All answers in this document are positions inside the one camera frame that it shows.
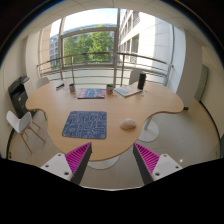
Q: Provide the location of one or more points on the wooden curved table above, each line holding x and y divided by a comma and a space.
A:
58, 104

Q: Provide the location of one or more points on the white chair behind table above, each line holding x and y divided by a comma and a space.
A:
134, 75

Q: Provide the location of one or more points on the white computer mouse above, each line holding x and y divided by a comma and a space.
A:
127, 124

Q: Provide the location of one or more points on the black speaker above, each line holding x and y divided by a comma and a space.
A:
141, 81

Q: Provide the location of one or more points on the red blue book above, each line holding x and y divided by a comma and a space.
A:
92, 93

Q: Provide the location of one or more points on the dark cup left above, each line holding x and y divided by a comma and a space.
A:
72, 87

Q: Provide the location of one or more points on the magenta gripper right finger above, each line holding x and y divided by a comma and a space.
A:
153, 166

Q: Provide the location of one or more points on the white chair far left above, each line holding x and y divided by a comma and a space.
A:
41, 82

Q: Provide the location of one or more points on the light blue book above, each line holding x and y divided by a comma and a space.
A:
127, 91

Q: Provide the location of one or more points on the red white cup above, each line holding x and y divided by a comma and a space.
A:
109, 88

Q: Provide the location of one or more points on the blue patterned mouse pad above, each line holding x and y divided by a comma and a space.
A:
86, 124

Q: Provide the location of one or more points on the metal balcony railing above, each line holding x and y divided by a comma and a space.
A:
100, 68

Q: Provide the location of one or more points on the white chair near left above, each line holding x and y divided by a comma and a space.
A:
20, 125

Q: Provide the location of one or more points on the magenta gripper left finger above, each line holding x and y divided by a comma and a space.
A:
70, 166

